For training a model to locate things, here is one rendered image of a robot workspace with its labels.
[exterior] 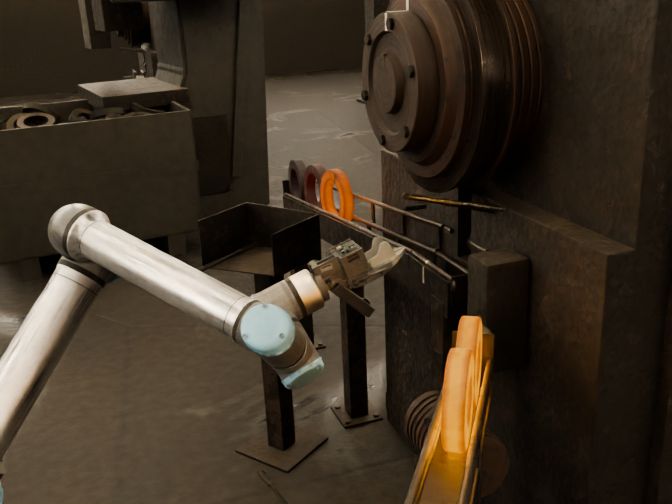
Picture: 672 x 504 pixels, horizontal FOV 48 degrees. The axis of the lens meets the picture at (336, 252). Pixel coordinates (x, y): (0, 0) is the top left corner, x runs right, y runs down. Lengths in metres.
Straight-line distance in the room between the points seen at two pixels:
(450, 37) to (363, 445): 1.32
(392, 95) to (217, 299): 0.53
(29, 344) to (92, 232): 0.30
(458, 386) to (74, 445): 1.66
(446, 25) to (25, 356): 1.11
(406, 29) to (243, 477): 1.34
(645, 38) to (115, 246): 1.04
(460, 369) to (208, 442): 1.43
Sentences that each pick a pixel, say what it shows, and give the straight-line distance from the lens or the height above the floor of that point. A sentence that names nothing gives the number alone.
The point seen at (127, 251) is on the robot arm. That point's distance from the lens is 1.58.
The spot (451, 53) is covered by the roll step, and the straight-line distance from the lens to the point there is 1.46.
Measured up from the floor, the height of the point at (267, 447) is 0.01.
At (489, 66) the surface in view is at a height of 1.16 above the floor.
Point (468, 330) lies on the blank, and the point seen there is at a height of 0.78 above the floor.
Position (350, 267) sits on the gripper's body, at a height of 0.75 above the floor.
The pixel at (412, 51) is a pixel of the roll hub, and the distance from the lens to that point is 1.47.
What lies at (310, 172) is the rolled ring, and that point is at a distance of 2.52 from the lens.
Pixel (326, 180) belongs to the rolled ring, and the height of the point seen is 0.73.
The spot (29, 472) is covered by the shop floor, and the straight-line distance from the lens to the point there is 2.48.
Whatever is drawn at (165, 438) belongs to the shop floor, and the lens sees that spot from 2.49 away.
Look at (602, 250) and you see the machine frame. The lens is 1.35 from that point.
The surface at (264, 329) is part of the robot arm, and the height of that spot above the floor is 0.73.
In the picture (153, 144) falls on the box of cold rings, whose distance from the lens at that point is 3.89.
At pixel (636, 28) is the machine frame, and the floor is 1.23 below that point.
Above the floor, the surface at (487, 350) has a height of 0.69.
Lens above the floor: 1.32
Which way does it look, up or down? 20 degrees down
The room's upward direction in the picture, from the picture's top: 3 degrees counter-clockwise
